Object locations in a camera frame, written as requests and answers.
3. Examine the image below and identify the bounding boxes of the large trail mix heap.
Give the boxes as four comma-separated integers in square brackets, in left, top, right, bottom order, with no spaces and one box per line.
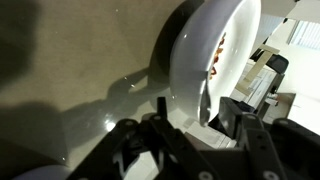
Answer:
[209,32,228,80]

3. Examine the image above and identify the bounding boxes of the white window blinds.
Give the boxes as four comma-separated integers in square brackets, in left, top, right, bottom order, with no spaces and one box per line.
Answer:
[288,19,320,51]

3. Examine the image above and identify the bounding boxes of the light wooden chair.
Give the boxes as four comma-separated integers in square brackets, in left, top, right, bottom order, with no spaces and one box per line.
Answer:
[234,44,281,98]

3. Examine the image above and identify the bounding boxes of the white ceramic bowl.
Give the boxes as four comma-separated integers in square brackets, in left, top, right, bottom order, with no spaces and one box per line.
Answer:
[168,0,263,128]

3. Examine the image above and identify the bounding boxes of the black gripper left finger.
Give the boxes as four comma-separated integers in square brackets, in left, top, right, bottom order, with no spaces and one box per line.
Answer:
[66,96,221,180]

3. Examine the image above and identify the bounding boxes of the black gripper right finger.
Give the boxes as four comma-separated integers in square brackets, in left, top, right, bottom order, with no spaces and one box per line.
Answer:
[208,96,320,180]

